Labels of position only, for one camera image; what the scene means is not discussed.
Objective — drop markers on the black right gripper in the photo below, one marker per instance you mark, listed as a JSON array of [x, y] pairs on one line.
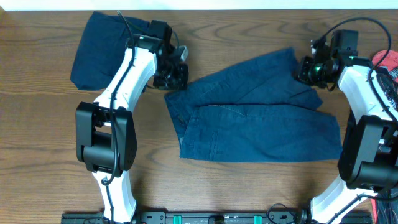
[[301, 73]]

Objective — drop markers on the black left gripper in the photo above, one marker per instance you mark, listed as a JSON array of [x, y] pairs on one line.
[[181, 83]]

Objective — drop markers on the blue denim shorts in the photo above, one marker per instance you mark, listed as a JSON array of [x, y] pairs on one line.
[[253, 111]]

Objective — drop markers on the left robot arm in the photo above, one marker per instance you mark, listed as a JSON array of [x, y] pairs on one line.
[[105, 134]]

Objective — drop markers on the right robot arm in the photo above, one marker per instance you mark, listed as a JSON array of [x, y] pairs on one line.
[[336, 63]]

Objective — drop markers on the folded dark navy garment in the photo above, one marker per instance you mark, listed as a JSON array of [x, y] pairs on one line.
[[100, 52]]

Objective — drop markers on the red garment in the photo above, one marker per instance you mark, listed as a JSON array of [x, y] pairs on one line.
[[386, 212]]

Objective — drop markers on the black patterned jersey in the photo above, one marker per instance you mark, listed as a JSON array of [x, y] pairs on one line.
[[369, 159]]

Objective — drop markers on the black mounting rail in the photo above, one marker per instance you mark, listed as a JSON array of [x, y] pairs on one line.
[[157, 217]]

